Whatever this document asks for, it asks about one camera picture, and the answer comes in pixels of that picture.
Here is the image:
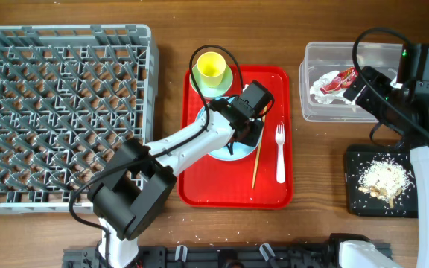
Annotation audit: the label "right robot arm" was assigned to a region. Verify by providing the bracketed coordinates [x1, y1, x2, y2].
[344, 44, 429, 267]

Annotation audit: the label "small green bowl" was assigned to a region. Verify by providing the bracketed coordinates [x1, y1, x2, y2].
[191, 64, 233, 99]

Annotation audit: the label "red plastic serving tray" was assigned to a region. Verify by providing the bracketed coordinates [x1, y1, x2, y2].
[178, 65, 294, 209]

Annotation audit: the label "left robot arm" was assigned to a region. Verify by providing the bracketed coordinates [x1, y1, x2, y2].
[88, 80, 274, 267]

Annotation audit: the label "rice and peanut scraps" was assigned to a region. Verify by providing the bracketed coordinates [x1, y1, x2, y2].
[355, 158, 414, 209]

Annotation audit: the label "red snack wrapper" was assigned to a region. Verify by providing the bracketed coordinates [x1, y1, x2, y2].
[320, 67, 358, 95]

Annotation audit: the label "grey plastic dishwasher rack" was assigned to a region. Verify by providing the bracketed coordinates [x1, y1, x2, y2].
[0, 24, 159, 214]

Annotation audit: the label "light blue plate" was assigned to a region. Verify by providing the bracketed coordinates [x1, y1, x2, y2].
[208, 96, 264, 162]

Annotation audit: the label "yellow plastic cup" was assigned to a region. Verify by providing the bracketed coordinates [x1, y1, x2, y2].
[197, 51, 226, 87]

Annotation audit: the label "white plastic fork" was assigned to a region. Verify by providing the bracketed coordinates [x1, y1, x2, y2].
[275, 124, 285, 183]

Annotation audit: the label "wooden chopstick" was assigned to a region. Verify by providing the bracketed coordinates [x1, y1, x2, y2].
[251, 104, 268, 190]

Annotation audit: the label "white tissue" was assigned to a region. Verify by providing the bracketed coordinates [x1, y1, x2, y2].
[310, 71, 352, 105]

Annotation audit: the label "clear plastic waste bin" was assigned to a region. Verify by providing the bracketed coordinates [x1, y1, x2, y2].
[299, 42, 401, 123]

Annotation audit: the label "black plastic tray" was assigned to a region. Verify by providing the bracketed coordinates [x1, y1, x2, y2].
[344, 144, 418, 218]

